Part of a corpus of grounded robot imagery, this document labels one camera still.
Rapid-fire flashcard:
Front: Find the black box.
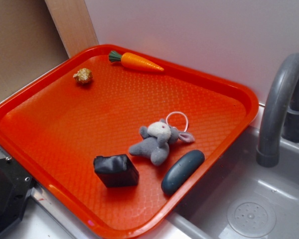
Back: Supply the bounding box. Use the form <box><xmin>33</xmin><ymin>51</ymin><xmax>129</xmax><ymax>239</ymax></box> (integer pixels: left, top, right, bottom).
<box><xmin>93</xmin><ymin>154</ymin><xmax>139</xmax><ymax>188</ymax></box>

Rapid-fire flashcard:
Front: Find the grey plush bunny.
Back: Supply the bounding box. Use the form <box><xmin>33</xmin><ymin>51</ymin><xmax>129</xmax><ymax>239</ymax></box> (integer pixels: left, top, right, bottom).
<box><xmin>129</xmin><ymin>117</ymin><xmax>195</xmax><ymax>166</ymax></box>

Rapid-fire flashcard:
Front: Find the orange plastic tray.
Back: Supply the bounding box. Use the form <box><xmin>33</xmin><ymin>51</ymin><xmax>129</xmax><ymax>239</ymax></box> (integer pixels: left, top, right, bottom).
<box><xmin>0</xmin><ymin>45</ymin><xmax>259</xmax><ymax>239</ymax></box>

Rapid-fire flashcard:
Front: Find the dark blue oval soap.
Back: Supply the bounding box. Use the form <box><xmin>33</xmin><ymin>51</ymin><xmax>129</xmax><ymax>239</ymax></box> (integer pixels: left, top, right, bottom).
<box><xmin>161</xmin><ymin>149</ymin><xmax>205</xmax><ymax>196</ymax></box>

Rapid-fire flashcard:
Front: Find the orange toy carrot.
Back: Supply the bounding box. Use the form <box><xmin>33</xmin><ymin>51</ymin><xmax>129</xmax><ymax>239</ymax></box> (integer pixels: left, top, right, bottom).
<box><xmin>108</xmin><ymin>50</ymin><xmax>164</xmax><ymax>73</ymax></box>

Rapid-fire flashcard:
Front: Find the golden crumpled ball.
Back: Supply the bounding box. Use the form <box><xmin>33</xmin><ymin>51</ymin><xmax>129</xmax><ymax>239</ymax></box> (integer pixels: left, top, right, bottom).
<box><xmin>73</xmin><ymin>68</ymin><xmax>93</xmax><ymax>85</ymax></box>

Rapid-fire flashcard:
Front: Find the grey toy sink basin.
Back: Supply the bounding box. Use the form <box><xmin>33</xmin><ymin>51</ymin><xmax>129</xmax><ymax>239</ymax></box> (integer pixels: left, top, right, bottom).
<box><xmin>164</xmin><ymin>125</ymin><xmax>299</xmax><ymax>239</ymax></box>

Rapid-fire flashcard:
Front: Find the light wooden board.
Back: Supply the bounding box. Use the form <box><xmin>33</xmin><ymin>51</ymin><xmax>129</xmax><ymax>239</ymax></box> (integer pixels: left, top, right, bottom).
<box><xmin>45</xmin><ymin>0</ymin><xmax>99</xmax><ymax>57</ymax></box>

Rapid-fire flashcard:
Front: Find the grey toy faucet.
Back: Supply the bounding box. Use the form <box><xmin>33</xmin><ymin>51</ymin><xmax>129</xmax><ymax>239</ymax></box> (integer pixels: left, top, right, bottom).
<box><xmin>256</xmin><ymin>53</ymin><xmax>299</xmax><ymax>167</ymax></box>

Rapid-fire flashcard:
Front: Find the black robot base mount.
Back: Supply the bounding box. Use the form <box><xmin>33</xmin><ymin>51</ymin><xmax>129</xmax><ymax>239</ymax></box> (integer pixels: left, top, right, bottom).
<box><xmin>0</xmin><ymin>157</ymin><xmax>34</xmax><ymax>236</ymax></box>

